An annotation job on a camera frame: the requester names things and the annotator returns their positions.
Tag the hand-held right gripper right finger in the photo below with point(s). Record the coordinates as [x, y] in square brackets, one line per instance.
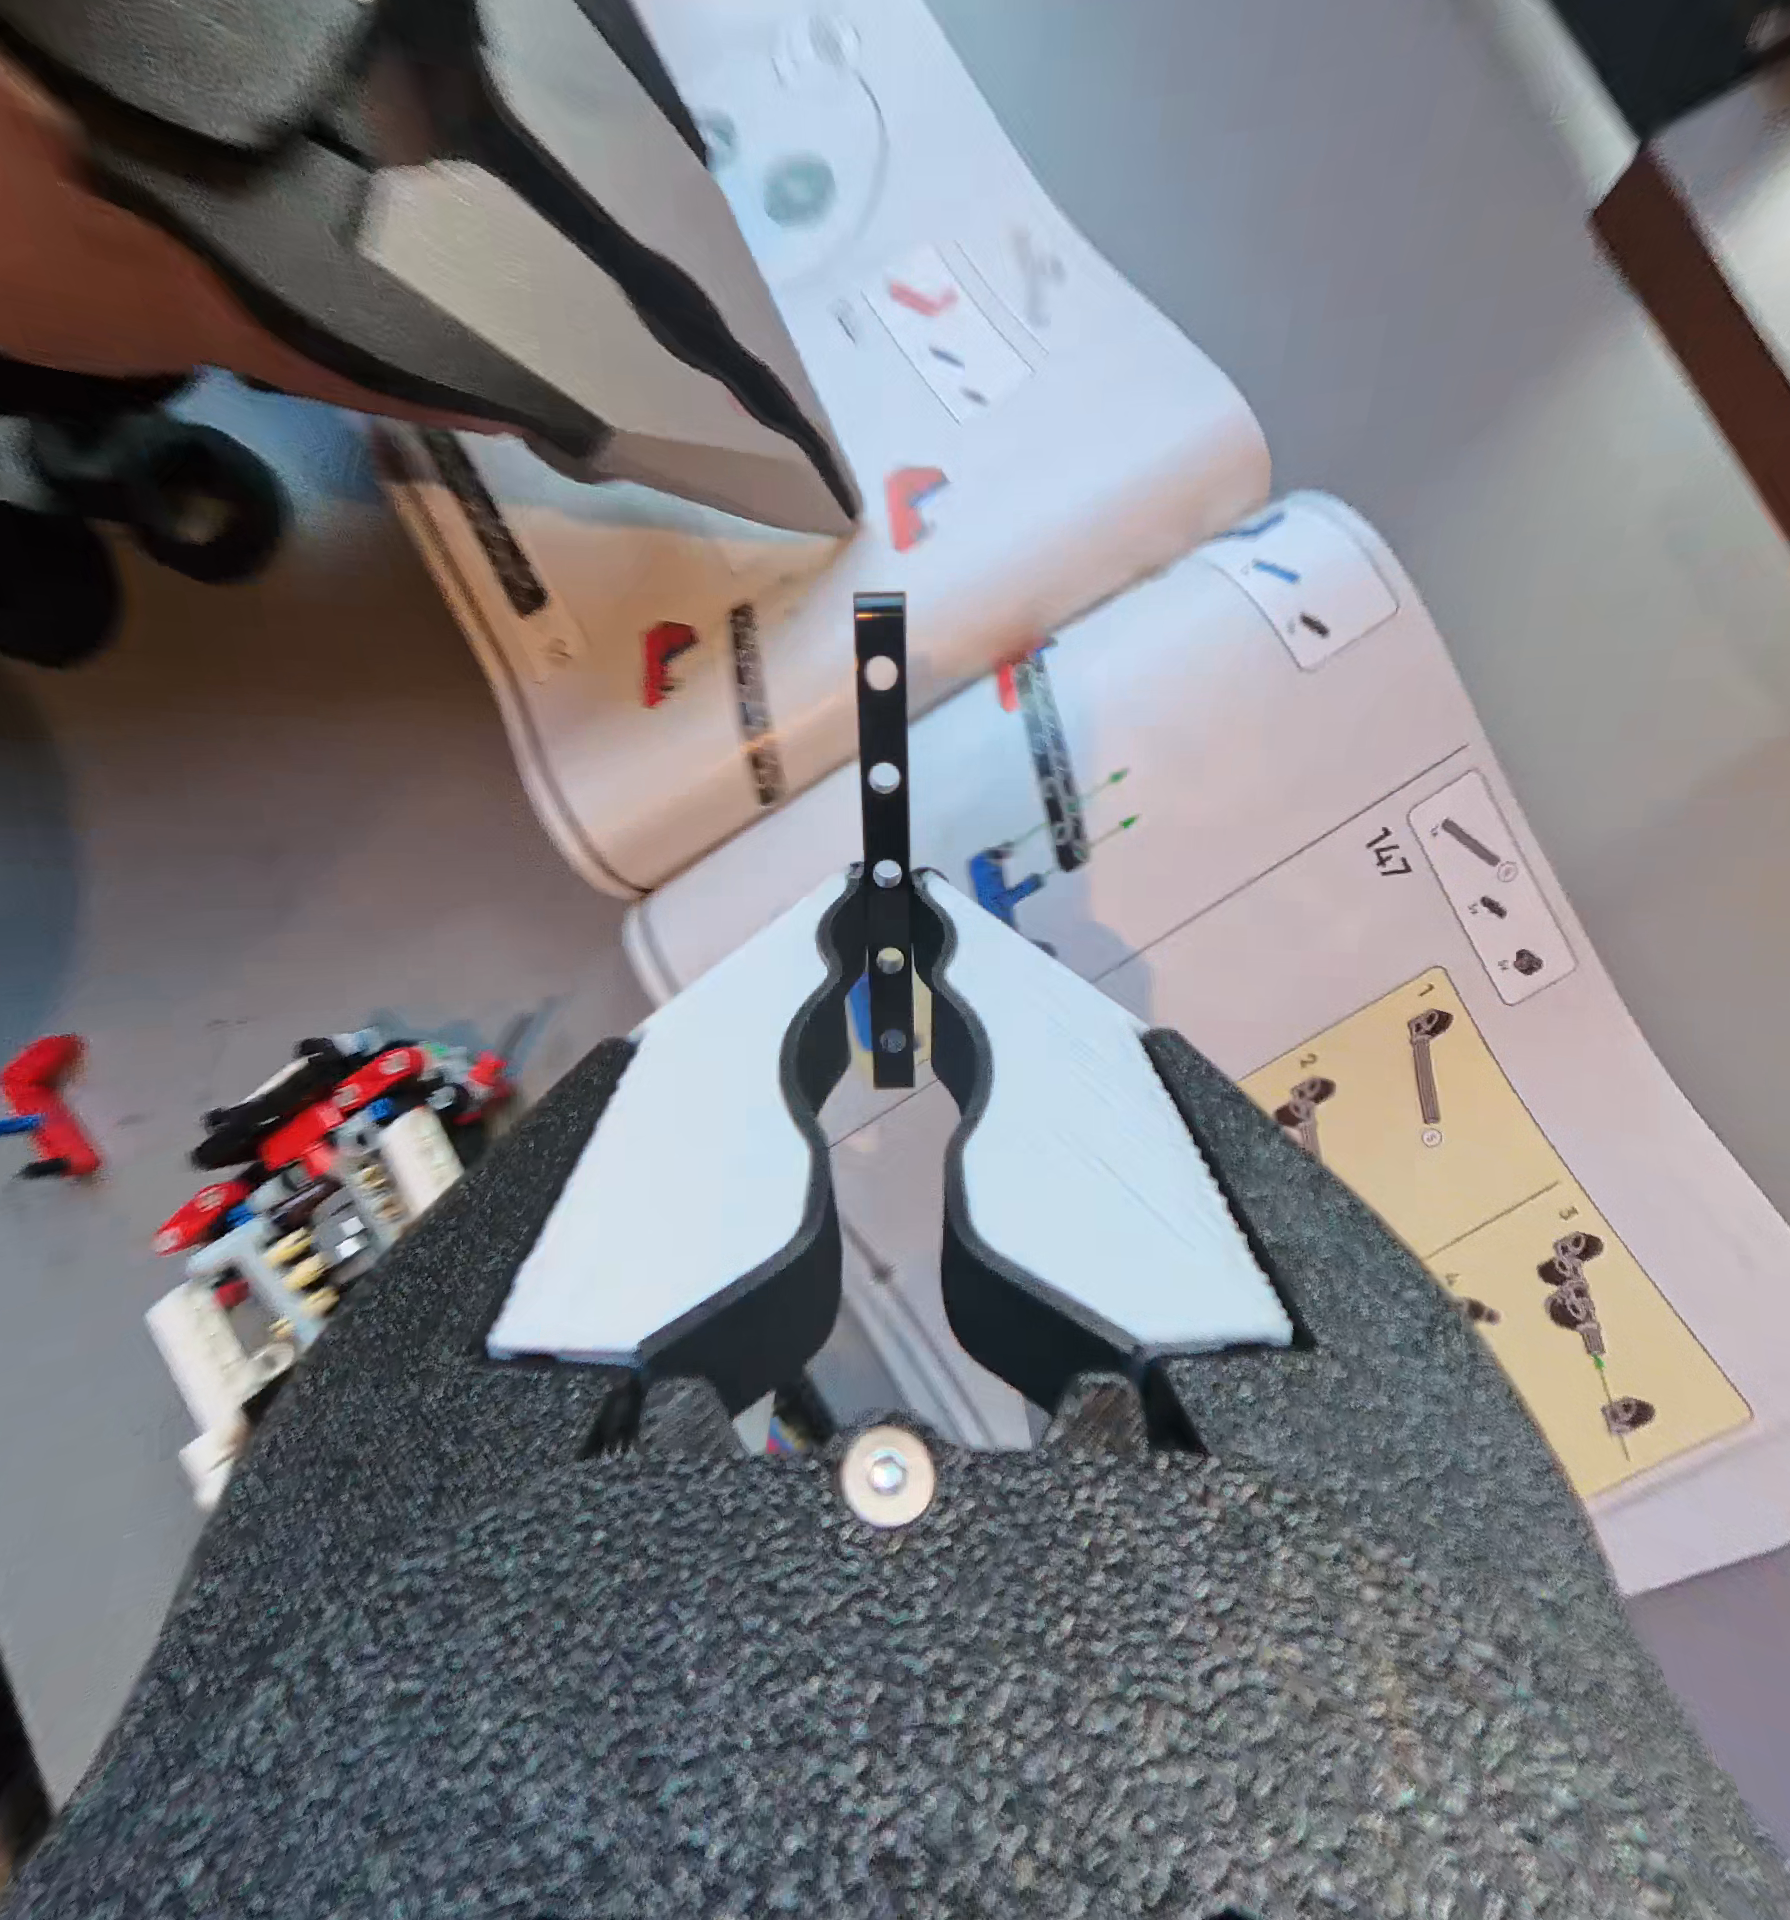
[1120, 1185]

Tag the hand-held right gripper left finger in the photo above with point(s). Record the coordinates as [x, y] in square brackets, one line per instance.
[655, 1185]

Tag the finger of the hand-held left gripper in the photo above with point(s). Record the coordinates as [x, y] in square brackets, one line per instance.
[639, 134]
[534, 299]

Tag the toy brick race car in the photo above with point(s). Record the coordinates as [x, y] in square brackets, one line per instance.
[324, 1200]

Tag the long black brick beam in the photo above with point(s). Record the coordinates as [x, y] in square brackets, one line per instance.
[865, 729]

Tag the red angled brick beam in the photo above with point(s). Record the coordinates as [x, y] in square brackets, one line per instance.
[62, 1095]

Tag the grey desk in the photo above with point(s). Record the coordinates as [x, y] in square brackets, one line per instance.
[309, 840]

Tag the adjoining white desk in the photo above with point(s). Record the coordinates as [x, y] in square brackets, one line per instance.
[1735, 330]

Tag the person's left hand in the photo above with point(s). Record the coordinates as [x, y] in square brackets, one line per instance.
[40, 240]

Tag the open instruction booklet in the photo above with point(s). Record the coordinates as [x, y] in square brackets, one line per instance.
[1135, 450]

